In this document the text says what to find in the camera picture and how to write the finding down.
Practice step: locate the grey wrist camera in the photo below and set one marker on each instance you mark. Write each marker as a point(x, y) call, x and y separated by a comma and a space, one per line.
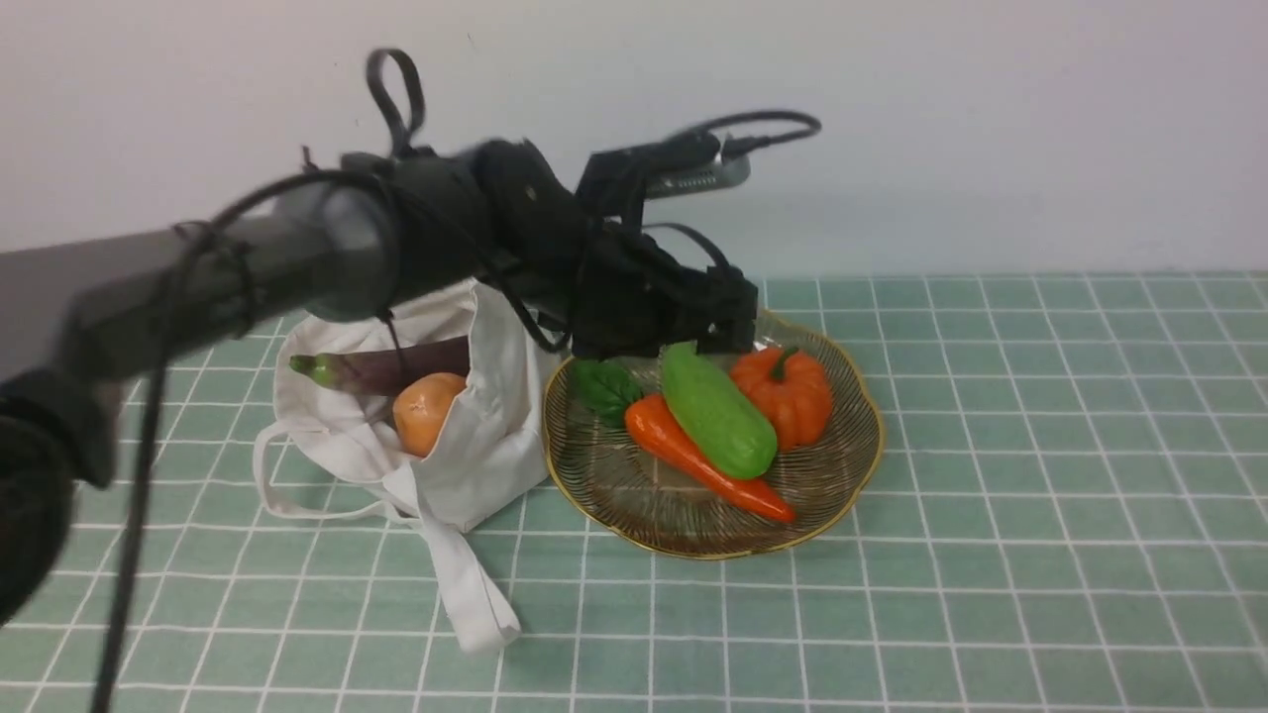
point(693, 173)

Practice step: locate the green checkered tablecloth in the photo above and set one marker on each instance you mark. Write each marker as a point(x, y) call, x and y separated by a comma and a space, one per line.
point(1069, 516)

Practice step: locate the gold-rimmed glass plate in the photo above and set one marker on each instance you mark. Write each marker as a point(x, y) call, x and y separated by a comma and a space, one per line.
point(642, 499)

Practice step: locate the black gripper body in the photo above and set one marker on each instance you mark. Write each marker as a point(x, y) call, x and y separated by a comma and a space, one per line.
point(633, 298)

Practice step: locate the orange potato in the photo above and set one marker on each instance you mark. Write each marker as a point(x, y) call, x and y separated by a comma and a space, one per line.
point(421, 409)

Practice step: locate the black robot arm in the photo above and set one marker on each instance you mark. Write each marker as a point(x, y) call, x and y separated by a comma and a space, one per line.
point(80, 321)

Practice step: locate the orange carrot with leaf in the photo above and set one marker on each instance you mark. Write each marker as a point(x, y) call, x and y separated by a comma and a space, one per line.
point(619, 401)

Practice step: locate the small orange pumpkin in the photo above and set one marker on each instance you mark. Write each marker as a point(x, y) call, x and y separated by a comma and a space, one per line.
point(791, 389)

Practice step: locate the purple eggplant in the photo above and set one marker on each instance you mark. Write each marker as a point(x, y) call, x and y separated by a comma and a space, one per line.
point(384, 373)

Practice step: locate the white cloth tote bag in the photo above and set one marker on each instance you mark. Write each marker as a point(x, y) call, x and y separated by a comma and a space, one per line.
point(490, 448)

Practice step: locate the green cucumber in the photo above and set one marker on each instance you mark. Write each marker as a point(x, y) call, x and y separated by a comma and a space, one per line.
point(729, 430)

